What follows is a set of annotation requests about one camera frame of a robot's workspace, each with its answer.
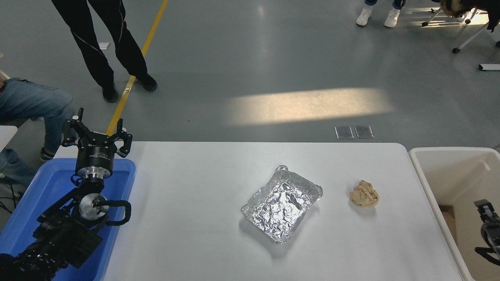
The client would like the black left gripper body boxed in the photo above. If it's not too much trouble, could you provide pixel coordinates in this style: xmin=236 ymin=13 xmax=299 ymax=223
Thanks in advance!
xmin=75 ymin=134 xmax=117 ymax=171

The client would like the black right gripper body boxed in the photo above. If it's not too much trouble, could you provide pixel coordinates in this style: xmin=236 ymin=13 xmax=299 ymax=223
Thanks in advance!
xmin=481 ymin=222 xmax=500 ymax=249

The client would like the foil tray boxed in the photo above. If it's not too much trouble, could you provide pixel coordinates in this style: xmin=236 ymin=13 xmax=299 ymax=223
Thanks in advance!
xmin=241 ymin=165 xmax=323 ymax=245

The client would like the seated person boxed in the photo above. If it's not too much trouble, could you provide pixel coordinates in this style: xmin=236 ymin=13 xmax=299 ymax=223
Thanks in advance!
xmin=0 ymin=77 xmax=77 ymax=188

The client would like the large pale bin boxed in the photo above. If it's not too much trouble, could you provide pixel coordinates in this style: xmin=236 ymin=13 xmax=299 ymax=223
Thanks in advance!
xmin=409 ymin=147 xmax=500 ymax=281

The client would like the blue plastic tray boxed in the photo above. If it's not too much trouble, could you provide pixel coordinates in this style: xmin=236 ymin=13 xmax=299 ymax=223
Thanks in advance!
xmin=0 ymin=158 xmax=136 ymax=281

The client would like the white side table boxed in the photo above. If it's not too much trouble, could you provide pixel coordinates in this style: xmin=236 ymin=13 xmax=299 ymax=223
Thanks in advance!
xmin=0 ymin=126 xmax=18 ymax=152

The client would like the standing person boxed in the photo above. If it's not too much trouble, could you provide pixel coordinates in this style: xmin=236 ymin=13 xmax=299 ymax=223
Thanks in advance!
xmin=51 ymin=0 xmax=158 ymax=103

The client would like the crumpled tan paper ball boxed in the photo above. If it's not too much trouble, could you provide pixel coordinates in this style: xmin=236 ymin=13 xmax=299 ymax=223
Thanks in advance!
xmin=349 ymin=180 xmax=380 ymax=208

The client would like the white wheeled chair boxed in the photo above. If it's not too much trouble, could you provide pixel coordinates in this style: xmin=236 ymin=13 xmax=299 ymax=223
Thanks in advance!
xmin=422 ymin=6 xmax=500 ymax=54

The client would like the person with white shoes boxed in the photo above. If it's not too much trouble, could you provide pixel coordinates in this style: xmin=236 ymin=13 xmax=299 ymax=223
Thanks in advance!
xmin=356 ymin=0 xmax=407 ymax=28

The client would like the black floor cable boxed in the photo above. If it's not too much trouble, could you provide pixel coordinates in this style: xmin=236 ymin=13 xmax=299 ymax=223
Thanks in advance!
xmin=0 ymin=183 xmax=24 ymax=215

